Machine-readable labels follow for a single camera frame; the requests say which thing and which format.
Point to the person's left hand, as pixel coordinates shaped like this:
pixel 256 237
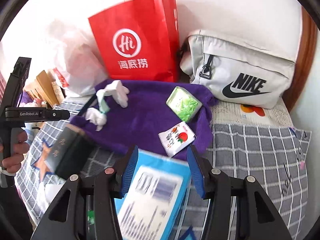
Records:
pixel 17 150

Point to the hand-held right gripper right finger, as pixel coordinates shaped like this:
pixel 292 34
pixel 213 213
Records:
pixel 196 170

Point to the purple fabric basket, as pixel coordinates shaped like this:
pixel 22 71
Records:
pixel 145 115

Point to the white plastic shopping bag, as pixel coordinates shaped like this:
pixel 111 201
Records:
pixel 75 55

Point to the white printed bed sheet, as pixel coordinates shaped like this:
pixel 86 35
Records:
pixel 230 115

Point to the red paper bag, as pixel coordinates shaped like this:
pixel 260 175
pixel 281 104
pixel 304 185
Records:
pixel 140 25

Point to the light green tissue packet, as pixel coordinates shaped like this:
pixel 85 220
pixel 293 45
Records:
pixel 183 103

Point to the brown wooden door frame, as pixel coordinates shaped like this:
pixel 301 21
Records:
pixel 303 62

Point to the wooden headboard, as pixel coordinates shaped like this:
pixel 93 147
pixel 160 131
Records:
pixel 42 85

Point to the white tomato print packet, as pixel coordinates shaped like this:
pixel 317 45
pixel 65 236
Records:
pixel 177 137

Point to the grey checked blanket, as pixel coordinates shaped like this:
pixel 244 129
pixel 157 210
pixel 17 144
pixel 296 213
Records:
pixel 250 150

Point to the blue tissue pack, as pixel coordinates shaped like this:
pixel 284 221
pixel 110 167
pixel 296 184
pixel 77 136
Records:
pixel 150 205

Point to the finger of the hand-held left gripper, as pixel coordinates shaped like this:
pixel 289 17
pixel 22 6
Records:
pixel 58 115

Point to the green snack packet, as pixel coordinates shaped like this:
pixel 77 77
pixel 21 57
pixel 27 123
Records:
pixel 90 217

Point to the dark tin box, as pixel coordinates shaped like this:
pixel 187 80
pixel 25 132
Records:
pixel 67 152

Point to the mint green face mask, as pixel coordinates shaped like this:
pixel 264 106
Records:
pixel 102 102

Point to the grey waist bag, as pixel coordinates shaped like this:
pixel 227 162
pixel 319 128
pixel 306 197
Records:
pixel 237 55

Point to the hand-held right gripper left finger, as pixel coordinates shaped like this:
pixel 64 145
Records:
pixel 130 170

